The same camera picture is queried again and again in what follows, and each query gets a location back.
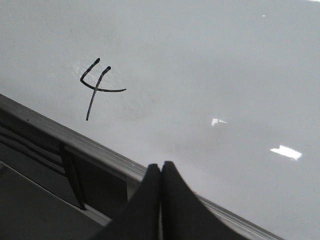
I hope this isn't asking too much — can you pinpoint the black slatted chair frame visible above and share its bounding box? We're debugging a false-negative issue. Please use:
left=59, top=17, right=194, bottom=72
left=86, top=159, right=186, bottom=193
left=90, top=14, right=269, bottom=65
left=0, top=110, right=128, bottom=217

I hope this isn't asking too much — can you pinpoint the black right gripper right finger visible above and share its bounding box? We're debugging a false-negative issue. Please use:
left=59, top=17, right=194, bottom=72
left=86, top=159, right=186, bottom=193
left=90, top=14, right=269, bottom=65
left=161, top=161, right=240, bottom=240

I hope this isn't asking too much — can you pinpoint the grey box under table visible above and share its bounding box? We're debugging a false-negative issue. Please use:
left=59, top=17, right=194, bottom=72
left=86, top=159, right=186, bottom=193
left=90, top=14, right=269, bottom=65
left=0, top=164, right=110, bottom=240

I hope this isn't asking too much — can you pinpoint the white whiteboard with aluminium frame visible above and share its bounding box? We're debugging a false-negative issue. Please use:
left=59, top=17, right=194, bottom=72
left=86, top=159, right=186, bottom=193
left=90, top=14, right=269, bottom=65
left=0, top=0, right=320, bottom=240

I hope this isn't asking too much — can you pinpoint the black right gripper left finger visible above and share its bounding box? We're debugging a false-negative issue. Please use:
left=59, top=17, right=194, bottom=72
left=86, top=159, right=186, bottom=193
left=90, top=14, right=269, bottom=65
left=92, top=164, right=161, bottom=240

